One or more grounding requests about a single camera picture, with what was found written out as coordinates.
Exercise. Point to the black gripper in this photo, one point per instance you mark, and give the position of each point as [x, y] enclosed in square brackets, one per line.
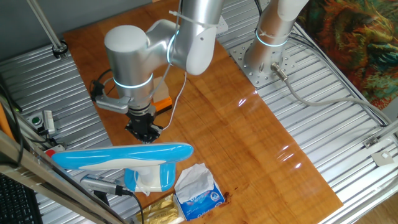
[141, 117]

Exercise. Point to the blue and white desk lamp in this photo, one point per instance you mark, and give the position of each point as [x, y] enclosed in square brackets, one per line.
[124, 154]

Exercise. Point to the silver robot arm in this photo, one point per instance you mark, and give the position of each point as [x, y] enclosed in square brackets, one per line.
[130, 56]

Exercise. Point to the grey red button box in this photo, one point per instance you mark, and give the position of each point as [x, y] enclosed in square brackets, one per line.
[53, 152]

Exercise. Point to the grey green button box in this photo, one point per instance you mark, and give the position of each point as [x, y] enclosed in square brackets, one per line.
[35, 119]

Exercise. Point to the orange plastic block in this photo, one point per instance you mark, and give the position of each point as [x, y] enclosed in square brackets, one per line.
[164, 105]

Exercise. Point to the beige wooden cube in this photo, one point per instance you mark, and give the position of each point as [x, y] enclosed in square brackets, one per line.
[161, 90]

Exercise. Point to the gold foil packet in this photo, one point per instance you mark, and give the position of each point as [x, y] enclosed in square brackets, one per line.
[161, 213]

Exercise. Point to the blue tissue pack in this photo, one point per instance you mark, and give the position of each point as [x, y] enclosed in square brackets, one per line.
[199, 199]

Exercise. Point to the white power strip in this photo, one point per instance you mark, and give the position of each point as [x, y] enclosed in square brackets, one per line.
[222, 26]

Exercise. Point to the metal stand pole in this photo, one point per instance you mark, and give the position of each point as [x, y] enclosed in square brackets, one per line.
[46, 26]

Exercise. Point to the black keyboard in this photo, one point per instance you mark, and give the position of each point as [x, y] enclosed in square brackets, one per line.
[17, 202]

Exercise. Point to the colourful painted cloth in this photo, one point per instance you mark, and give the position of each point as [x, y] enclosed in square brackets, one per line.
[357, 40]

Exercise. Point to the white square plate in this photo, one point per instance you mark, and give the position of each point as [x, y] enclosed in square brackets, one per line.
[383, 157]

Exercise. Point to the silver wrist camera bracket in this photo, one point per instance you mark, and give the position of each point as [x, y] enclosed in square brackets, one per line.
[112, 104]

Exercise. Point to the silver mounted camera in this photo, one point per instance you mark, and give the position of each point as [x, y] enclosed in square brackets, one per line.
[99, 184]

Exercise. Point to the green button switch box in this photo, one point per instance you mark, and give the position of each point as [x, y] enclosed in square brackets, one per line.
[49, 122]

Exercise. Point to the aluminium frame beam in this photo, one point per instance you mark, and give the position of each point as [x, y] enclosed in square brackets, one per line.
[46, 182]

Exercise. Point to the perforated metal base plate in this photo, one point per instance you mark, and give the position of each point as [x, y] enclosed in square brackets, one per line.
[261, 77]

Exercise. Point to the small metal corner bracket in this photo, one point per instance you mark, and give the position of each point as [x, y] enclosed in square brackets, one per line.
[370, 142]

